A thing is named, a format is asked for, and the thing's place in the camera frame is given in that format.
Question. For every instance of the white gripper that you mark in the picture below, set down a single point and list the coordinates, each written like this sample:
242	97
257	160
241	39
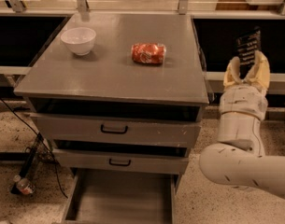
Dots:
242	99

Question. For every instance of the black rxbar chocolate bar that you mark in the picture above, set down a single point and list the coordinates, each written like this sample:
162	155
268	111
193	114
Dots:
246	45

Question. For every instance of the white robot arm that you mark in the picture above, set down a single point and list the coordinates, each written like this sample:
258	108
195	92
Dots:
238	158

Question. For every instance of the grey top drawer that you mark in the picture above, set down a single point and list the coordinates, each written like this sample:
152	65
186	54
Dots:
117	131

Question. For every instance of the grey drawer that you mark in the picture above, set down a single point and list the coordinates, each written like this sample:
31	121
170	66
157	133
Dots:
117	131
121	157
113	197

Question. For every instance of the grey drawer cabinet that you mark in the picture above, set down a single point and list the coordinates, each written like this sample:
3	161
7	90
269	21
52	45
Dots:
108	83

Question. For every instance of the grey bottom drawer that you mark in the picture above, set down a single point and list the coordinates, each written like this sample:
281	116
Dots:
113	197

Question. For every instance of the grey middle drawer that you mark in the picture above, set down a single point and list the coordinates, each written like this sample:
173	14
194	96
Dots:
121	157

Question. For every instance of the right black bin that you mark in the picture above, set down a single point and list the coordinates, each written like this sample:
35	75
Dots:
217	40

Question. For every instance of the black bin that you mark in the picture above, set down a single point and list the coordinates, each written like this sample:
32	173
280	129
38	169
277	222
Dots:
217	40
24	38

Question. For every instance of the crushed red soda can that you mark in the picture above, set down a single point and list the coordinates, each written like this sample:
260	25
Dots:
148	53

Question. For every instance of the white bowl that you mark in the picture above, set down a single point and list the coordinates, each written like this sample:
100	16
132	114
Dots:
79	40

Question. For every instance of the black floor stand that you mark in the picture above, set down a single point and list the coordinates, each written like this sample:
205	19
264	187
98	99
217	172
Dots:
28	162

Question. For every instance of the left black bin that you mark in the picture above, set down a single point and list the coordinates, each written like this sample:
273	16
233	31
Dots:
24	38

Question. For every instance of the plastic water bottle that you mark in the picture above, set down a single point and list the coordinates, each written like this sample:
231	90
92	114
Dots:
24	185

